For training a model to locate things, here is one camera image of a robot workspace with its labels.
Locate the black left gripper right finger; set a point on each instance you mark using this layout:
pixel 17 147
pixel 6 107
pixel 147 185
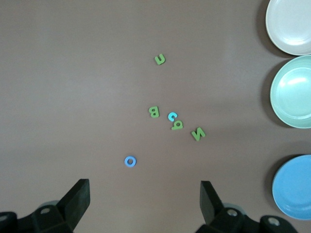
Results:
pixel 211 206

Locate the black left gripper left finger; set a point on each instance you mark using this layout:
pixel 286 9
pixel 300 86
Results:
pixel 73 206

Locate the green capital letter N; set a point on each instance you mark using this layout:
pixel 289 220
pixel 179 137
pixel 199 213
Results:
pixel 198 134

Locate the green lowercase letter p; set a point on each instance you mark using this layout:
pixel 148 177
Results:
pixel 175 127

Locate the green capital letter B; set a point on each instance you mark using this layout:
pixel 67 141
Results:
pixel 155 112

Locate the green lowercase letter n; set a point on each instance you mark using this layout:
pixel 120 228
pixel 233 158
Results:
pixel 157 60

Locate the blue plate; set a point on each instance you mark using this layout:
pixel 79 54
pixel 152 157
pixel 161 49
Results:
pixel 294 187

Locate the cyan letter c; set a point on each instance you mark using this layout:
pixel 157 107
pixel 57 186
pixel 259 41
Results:
pixel 170 116

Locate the brown table cover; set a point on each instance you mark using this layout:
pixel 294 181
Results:
pixel 73 72

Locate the green plate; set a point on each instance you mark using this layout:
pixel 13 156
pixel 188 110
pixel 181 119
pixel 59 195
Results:
pixel 294 92

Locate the beige plate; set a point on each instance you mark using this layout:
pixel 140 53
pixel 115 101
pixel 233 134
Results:
pixel 291 24

